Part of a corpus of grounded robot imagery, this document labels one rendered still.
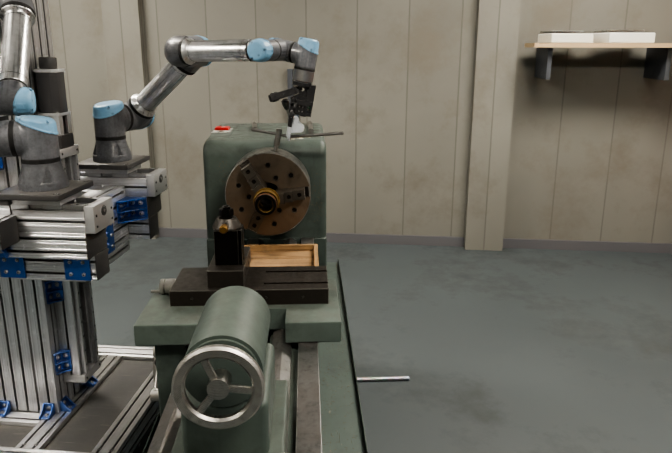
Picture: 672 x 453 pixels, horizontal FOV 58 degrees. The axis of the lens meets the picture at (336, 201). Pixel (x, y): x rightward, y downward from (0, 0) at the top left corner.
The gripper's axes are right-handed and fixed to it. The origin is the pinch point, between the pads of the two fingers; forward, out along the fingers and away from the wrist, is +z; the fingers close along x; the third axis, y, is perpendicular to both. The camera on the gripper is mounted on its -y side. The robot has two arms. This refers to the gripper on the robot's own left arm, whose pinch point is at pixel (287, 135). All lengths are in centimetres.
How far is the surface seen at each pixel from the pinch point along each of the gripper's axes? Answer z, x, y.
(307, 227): 36.6, 11.2, 13.4
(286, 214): 28.3, -4.4, 4.4
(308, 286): 30, -65, 14
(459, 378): 113, 49, 103
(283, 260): 40.3, -20.9, 6.2
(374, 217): 94, 264, 75
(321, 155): 6.9, 11.4, 13.8
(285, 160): 8.3, -4.5, 0.8
